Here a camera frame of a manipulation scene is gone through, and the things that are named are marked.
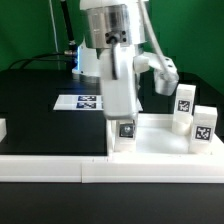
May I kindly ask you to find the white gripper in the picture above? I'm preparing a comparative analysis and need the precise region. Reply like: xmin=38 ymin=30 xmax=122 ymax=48
xmin=100 ymin=46 xmax=138 ymax=138

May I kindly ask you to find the white square tabletop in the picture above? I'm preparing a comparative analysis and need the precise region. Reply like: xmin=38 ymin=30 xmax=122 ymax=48
xmin=106 ymin=114 xmax=224 ymax=156

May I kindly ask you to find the white sheet with markers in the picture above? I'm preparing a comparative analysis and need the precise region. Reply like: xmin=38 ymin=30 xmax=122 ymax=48
xmin=53 ymin=94 xmax=144 ymax=112

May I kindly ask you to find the white front fence bar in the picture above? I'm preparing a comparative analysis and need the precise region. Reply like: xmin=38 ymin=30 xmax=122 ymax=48
xmin=0 ymin=155 xmax=224 ymax=183

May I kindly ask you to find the white fence bar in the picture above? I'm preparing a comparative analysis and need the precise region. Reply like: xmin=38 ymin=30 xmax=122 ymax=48
xmin=0 ymin=155 xmax=224 ymax=183
xmin=0 ymin=118 xmax=7 ymax=143

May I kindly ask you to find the white left fence bar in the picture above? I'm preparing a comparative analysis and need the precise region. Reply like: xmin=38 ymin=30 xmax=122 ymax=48
xmin=0 ymin=118 xmax=7 ymax=143

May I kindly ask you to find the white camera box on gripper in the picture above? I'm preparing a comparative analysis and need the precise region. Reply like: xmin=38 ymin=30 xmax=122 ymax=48
xmin=133 ymin=52 xmax=179 ymax=96

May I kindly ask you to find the black upright cable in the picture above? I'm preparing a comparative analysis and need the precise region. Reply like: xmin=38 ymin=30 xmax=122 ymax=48
xmin=60 ymin=0 xmax=78 ymax=53

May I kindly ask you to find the black cable with connector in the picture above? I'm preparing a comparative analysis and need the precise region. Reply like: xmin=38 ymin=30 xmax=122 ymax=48
xmin=7 ymin=50 xmax=79 ymax=70

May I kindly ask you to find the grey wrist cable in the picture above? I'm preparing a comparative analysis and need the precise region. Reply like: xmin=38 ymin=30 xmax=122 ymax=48
xmin=138 ymin=0 xmax=173 ymax=79

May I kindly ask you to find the thin white cable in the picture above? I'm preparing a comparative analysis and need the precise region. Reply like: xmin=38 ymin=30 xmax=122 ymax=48
xmin=48 ymin=0 xmax=62 ymax=71

